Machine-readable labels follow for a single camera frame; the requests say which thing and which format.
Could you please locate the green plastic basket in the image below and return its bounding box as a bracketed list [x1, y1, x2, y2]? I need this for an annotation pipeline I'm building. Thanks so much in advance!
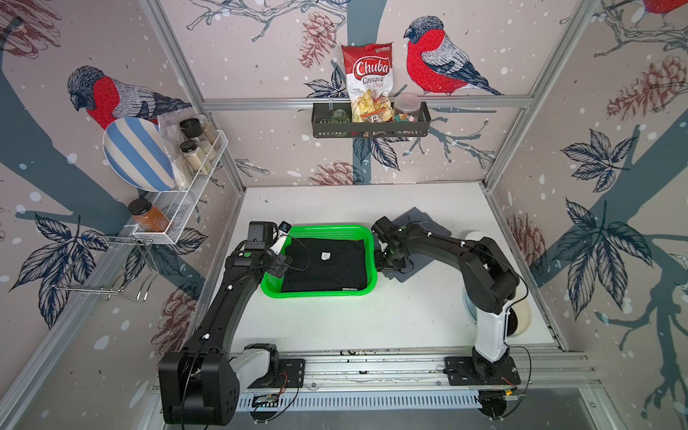
[261, 225, 377, 298]

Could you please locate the grey t-shirt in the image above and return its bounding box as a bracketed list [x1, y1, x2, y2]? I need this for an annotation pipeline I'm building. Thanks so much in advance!
[383, 207, 453, 283]

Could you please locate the black t-shirt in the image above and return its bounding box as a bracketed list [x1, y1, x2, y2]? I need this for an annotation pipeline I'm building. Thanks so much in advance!
[281, 238, 368, 294]

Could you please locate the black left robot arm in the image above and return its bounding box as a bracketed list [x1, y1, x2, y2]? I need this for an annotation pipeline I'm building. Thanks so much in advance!
[159, 221, 291, 426]

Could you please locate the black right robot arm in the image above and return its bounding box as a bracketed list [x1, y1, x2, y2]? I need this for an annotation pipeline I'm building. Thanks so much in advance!
[372, 217, 521, 364]

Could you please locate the white bowl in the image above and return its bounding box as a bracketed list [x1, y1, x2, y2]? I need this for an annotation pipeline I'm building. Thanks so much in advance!
[465, 230, 488, 241]

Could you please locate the short black-lid spice jar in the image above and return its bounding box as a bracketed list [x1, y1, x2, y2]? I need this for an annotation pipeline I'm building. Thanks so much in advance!
[179, 140, 211, 176]

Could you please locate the black bowl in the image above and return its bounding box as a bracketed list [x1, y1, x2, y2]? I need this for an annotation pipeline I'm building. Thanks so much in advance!
[506, 309, 519, 337]

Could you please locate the cream plate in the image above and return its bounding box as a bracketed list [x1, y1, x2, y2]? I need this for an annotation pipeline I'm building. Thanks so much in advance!
[511, 298, 532, 336]

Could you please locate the orange spice jar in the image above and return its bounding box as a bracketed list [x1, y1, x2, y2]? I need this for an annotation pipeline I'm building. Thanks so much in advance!
[127, 198, 169, 233]

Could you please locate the green object in shelf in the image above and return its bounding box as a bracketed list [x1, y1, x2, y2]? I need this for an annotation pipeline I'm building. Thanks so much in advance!
[329, 109, 351, 125]

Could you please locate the clear lidded candy jar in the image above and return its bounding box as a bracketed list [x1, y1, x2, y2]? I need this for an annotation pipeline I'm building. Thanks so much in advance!
[392, 93, 422, 122]

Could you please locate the tall black-lid spice jar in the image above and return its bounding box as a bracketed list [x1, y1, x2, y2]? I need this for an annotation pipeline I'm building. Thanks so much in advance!
[179, 118, 217, 161]

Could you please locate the blue striped white plate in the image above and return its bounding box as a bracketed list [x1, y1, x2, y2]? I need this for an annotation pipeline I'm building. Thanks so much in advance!
[102, 118, 176, 192]

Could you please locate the Chuba cassava chips bag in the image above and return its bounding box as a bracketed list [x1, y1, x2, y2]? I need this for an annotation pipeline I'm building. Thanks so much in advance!
[341, 43, 393, 123]

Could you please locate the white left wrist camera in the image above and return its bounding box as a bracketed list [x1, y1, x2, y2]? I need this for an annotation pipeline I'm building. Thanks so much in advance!
[268, 221, 292, 254]

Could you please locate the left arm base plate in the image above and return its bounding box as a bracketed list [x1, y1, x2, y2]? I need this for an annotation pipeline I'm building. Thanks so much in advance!
[251, 358, 306, 389]

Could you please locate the white wire wall rack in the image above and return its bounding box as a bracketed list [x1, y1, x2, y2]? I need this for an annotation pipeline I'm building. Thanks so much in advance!
[133, 131, 229, 245]

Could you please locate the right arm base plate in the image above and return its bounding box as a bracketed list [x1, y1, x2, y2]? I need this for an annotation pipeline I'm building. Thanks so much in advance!
[443, 354, 521, 386]

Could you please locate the black wall shelf basket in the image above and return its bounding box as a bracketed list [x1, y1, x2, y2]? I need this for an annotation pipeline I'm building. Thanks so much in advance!
[311, 101, 432, 138]

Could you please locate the metal wire hook rack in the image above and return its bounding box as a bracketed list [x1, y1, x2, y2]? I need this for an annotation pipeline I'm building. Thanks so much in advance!
[52, 236, 159, 303]

